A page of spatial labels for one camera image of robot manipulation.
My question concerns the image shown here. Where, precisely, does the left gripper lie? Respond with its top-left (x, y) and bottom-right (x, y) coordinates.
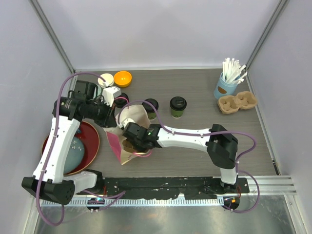
top-left (84, 98), bottom-right (118, 128)

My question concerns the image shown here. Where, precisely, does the kraft pink paper bag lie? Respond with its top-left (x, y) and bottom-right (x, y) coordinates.
top-left (103, 105), bottom-right (152, 165)

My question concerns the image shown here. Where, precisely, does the black cup lid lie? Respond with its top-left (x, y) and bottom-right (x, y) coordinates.
top-left (142, 98), bottom-right (159, 114)
top-left (170, 96), bottom-right (187, 111)

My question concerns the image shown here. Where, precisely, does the green paper cup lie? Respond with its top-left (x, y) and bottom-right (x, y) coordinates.
top-left (147, 112), bottom-right (157, 120)
top-left (171, 109), bottom-right (184, 118)

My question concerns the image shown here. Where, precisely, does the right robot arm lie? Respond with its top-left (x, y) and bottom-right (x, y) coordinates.
top-left (122, 122), bottom-right (238, 193)

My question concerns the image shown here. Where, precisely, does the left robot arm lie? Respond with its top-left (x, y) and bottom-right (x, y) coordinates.
top-left (21, 86), bottom-right (121, 205)

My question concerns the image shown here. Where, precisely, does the red round tray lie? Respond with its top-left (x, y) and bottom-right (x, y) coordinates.
top-left (41, 120), bottom-right (100, 175)

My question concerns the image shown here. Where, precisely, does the orange bowl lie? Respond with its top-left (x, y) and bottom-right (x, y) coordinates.
top-left (114, 71), bottom-right (132, 88)

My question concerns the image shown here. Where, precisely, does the blue-grey ceramic plate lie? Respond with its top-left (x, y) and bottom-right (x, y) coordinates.
top-left (64, 137), bottom-right (85, 174)

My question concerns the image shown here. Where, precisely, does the brown cardboard cup carrier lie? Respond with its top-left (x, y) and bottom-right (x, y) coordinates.
top-left (217, 91), bottom-right (257, 114)

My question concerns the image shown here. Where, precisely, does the blue straw holder can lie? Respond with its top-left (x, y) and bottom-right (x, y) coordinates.
top-left (214, 73), bottom-right (238, 100)

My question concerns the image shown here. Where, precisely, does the bundle of white straws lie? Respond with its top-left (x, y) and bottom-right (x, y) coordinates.
top-left (221, 58), bottom-right (247, 85)

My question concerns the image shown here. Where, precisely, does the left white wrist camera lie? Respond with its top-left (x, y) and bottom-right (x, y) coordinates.
top-left (102, 86), bottom-right (121, 107)

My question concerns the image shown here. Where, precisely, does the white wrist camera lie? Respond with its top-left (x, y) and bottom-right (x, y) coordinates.
top-left (102, 86), bottom-right (121, 107)
top-left (117, 118), bottom-right (134, 130)

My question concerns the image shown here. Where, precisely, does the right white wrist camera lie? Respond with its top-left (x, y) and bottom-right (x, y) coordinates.
top-left (117, 118), bottom-right (134, 130)

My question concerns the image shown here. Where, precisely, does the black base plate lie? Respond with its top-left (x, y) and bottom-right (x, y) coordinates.
top-left (88, 176), bottom-right (250, 200)

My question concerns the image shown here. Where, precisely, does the aluminium frame rail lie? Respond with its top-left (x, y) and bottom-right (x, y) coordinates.
top-left (30, 175), bottom-right (298, 207)

